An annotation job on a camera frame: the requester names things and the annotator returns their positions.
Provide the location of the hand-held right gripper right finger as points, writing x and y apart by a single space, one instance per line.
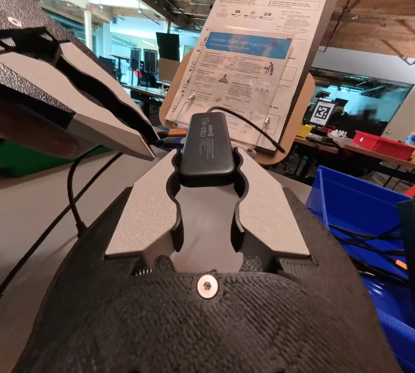
275 217

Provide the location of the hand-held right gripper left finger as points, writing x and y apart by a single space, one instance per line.
142 217

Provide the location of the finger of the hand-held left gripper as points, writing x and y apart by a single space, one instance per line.
107 126
84 58

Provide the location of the green plastic bin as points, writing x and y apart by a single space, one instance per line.
19 165

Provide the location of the dark grey usb hub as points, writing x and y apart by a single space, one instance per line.
207 146

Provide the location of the person's left hand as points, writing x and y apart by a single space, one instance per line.
39 133

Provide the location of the black framed panel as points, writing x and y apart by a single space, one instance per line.
136 60
150 60

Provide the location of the brown cardboard panel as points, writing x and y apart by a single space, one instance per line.
167 71

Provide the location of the blue plastic bin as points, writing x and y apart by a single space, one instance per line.
356 198

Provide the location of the black screen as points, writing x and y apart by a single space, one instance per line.
168 45

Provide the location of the yellow storage bin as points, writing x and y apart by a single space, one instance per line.
304 130

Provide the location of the small framed marker sign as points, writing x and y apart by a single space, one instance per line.
323 113

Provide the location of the red storage bin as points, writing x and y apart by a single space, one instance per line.
382 146

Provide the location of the laminated exercise sheet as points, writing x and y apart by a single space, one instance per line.
233 71

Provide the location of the large white instruction sheet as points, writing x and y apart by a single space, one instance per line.
269 0

